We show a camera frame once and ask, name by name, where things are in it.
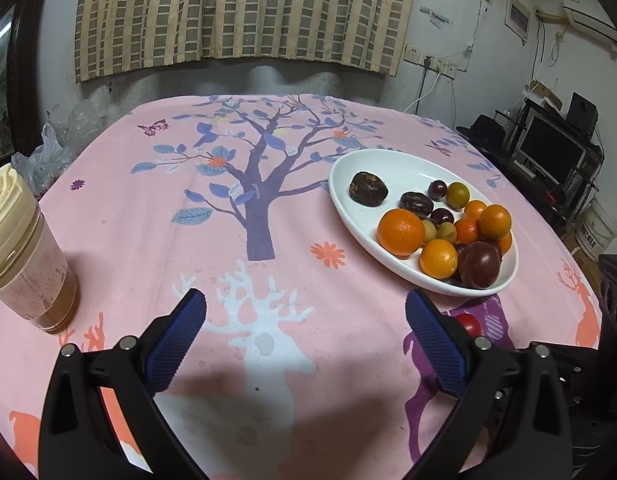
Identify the large dark purple plum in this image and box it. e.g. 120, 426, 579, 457
457, 240, 502, 289

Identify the tan longan back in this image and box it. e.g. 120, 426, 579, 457
421, 219, 438, 246

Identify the tan longan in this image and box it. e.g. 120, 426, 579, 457
437, 222, 457, 245
421, 219, 438, 246

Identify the tan longan front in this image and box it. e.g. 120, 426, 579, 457
437, 222, 457, 245

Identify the small orange mandarin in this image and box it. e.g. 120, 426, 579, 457
479, 204, 513, 240

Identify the green yellow plum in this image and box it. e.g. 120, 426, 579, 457
445, 182, 470, 210

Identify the small dark plum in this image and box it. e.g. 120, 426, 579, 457
427, 180, 447, 202

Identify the dark wrinkled passion fruit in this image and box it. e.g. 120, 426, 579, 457
349, 171, 389, 207

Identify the dark water chestnut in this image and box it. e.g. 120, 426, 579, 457
400, 192, 435, 218

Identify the red cherry tomato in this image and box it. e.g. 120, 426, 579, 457
455, 312, 483, 338

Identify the white oval plate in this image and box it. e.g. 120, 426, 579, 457
328, 148, 519, 298

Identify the cardboard box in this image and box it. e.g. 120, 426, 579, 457
561, 230, 601, 296

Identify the pink deer print tablecloth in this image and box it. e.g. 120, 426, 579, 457
0, 95, 601, 479

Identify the plastic jar with cream lid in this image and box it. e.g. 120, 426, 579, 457
0, 164, 78, 334

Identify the white bucket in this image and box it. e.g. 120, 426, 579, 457
575, 198, 617, 261

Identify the black hat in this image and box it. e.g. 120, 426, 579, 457
456, 114, 506, 148

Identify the black metal rack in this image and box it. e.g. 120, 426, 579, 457
494, 98, 605, 229

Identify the computer monitor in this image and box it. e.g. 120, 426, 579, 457
517, 110, 586, 185

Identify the white plastic bag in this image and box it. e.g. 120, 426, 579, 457
10, 99, 107, 198

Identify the black speaker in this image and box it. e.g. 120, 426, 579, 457
566, 92, 598, 139

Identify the white power strip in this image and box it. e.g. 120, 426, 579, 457
403, 44, 457, 79

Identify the checkered beige curtain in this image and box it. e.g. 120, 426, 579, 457
74, 0, 413, 82

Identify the white electrical panel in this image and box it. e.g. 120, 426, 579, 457
505, 0, 531, 44

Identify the air conditioner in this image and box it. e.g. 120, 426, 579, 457
563, 0, 617, 53

